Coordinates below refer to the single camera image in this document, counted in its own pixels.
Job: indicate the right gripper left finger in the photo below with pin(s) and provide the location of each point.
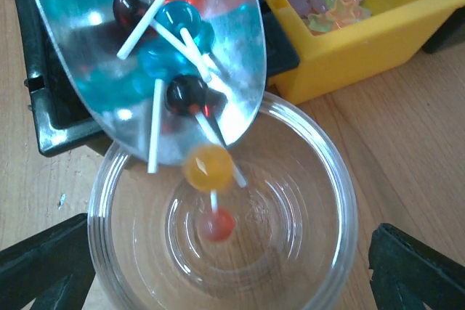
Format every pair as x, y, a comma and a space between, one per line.
51, 270

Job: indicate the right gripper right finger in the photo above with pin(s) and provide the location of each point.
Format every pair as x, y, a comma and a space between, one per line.
407, 274

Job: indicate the clear plastic jar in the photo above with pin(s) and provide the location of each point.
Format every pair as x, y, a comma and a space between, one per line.
286, 240

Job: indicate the metal scoop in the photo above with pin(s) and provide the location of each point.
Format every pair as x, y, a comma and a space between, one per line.
119, 93

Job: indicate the black lollipop bin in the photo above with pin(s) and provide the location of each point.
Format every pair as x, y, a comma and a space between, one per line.
62, 120

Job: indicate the red lollipop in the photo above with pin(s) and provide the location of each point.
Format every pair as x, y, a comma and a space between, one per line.
216, 226

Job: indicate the orange lollipop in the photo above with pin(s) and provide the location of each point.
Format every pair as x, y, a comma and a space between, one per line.
209, 168

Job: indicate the yellow star candy bin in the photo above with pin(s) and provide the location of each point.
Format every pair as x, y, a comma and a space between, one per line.
396, 30

